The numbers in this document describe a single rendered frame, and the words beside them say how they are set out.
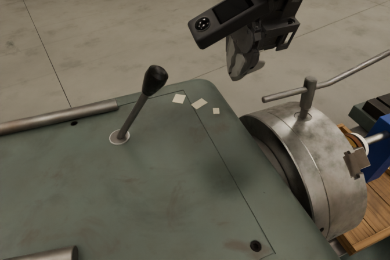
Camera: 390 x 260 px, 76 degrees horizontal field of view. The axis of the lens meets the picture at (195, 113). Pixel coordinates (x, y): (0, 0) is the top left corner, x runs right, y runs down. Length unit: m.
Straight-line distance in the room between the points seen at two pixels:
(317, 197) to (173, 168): 0.25
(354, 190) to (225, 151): 0.25
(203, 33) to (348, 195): 0.38
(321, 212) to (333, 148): 0.12
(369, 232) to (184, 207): 0.62
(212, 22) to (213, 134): 0.19
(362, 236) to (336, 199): 0.36
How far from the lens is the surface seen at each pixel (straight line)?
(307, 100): 0.52
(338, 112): 2.62
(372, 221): 0.91
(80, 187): 0.43
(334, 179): 0.52
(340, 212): 0.55
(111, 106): 0.51
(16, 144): 0.54
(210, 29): 0.38
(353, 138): 0.73
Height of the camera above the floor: 1.60
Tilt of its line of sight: 44 degrees down
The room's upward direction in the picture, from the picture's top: 1 degrees counter-clockwise
